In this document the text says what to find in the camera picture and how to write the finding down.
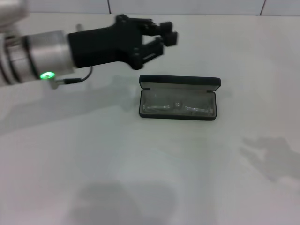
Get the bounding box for black glasses case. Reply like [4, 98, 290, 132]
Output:
[139, 74, 222, 121]

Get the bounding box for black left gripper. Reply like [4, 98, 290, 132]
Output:
[67, 14, 179, 71]

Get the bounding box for clear transparent glasses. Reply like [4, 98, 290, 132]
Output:
[142, 93, 215, 117]

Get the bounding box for thin dark arm cable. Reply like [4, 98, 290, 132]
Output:
[50, 66, 94, 90]

